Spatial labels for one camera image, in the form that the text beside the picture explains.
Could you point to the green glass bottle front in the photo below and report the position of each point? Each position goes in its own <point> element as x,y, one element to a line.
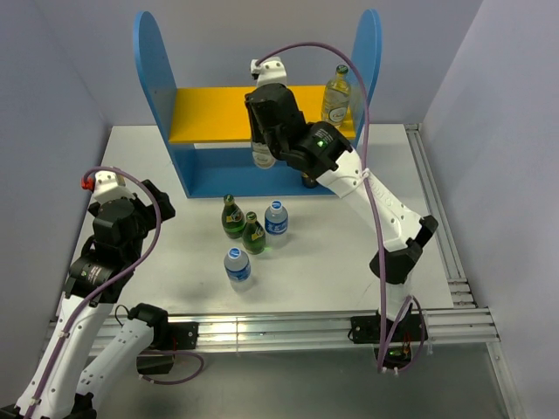
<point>254,235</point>

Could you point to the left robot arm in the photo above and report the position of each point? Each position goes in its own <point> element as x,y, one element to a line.
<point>66,384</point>

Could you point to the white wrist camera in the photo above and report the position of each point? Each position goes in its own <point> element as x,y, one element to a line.
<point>270,71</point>
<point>107,186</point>

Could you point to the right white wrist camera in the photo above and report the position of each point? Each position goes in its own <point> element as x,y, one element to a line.
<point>270,71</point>

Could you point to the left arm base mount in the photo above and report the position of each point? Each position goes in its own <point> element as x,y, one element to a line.
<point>179,340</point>

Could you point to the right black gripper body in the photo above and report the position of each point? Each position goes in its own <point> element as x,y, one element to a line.
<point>258,135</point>

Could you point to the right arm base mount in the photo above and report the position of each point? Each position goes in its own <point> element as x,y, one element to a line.
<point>411,330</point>

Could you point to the clear glass bottle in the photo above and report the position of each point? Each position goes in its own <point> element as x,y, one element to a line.
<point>261,155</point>
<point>335,102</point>

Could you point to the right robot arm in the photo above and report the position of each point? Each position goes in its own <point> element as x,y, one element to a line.
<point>322,152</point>

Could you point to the aluminium front rail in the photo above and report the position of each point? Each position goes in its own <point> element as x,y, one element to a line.
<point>309,331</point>

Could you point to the plastic water bottle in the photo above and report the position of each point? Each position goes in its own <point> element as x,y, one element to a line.
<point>276,224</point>
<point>238,269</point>

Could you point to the green glass bottle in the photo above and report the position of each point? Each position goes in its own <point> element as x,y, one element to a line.
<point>254,235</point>
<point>232,218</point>

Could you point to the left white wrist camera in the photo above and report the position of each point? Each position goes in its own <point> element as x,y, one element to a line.
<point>107,186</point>

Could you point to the plastic water bottle front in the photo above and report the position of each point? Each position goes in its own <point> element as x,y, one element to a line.
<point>238,269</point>

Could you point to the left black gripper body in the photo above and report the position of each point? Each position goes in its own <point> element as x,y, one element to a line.
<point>147,216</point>

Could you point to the blue and yellow shelf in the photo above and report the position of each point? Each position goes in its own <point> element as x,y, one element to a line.
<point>206,129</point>

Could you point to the aluminium side rail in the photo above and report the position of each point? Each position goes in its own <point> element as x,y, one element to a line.
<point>460,289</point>

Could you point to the left black can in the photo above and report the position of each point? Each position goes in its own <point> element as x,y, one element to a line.
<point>308,181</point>

